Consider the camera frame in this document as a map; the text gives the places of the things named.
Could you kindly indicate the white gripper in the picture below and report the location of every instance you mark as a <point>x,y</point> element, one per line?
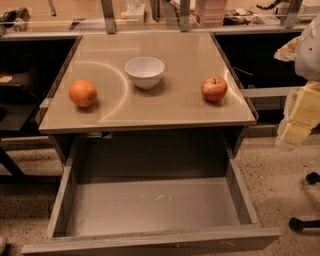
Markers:
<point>308,55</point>

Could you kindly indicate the orange fruit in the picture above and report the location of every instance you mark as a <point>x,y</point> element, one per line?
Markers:
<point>82,93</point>

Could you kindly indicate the grey cabinet with beige top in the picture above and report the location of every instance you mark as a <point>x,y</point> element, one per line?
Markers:
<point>175,102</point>

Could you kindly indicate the open grey drawer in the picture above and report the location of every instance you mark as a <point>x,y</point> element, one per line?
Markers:
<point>168,196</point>

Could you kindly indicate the red apple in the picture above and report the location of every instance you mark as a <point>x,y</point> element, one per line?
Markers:
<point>214,88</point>

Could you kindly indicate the pink stacked bins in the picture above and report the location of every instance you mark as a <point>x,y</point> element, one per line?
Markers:
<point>210,13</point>

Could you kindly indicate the black chair leg caster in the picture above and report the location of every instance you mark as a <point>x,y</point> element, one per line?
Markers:
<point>298,225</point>

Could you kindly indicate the white bowl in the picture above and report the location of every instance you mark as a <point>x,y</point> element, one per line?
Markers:
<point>145,72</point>

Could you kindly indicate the white box on shelf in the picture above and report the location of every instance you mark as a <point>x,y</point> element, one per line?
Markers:
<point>135,12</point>

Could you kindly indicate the black device on shelf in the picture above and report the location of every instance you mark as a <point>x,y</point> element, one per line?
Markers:
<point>9,18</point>

